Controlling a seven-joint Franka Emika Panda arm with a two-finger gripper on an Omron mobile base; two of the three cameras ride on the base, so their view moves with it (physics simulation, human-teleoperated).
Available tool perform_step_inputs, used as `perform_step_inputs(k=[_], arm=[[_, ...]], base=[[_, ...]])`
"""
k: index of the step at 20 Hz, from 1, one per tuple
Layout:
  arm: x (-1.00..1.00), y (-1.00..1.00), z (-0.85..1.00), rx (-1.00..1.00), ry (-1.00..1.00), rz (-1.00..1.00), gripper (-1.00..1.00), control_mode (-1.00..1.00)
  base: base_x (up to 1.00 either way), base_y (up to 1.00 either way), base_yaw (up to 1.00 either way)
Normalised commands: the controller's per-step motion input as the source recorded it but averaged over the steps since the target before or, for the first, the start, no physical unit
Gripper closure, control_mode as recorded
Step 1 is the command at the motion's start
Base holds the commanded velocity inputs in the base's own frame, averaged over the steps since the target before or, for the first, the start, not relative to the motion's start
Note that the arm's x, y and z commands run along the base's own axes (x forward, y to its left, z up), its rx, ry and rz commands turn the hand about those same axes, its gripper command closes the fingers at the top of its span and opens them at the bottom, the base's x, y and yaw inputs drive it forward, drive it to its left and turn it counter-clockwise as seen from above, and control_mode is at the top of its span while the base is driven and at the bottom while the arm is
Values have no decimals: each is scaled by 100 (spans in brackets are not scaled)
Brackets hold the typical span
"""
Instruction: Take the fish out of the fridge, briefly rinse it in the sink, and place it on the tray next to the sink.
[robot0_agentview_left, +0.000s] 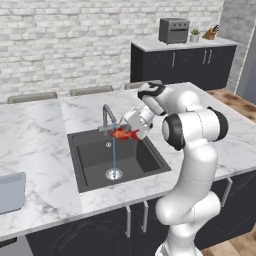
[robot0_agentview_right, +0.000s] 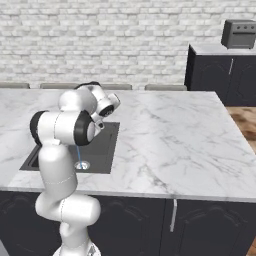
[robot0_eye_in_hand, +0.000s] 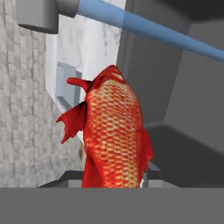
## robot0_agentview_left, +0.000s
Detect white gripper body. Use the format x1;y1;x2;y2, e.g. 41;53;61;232
123;106;152;141

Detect red orange fish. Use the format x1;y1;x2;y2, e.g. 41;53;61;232
110;128;141;142

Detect dark grey sink basin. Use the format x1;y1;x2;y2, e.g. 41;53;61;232
66;124;173;195

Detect silver sink drain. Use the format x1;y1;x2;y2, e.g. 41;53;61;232
105;168;124;181

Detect grey blue tray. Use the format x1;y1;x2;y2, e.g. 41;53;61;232
0;171;27;215

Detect grey metal tap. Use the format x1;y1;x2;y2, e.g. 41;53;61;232
97;103;118;135

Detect grey stool back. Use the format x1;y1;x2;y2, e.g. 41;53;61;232
69;84;115;97
7;91;59;105
123;79;164;91

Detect black cupboard run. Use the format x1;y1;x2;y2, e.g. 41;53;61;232
130;36;238;92

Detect grey toaster oven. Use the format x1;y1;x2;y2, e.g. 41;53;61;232
158;17;191;45

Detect green plant in white pot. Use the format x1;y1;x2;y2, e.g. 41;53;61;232
189;28;201;44

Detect black cupboard door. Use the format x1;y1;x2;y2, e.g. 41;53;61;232
132;196;172;256
194;169;256;251
25;205;135;256

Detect wooden knife block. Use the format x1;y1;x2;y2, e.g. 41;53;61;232
201;24;220;41

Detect grey appliance front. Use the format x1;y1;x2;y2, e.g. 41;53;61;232
0;235;33;256

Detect silver cupboard handle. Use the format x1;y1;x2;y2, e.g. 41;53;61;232
220;177;234;208
140;200;150;234
125;205;132;239

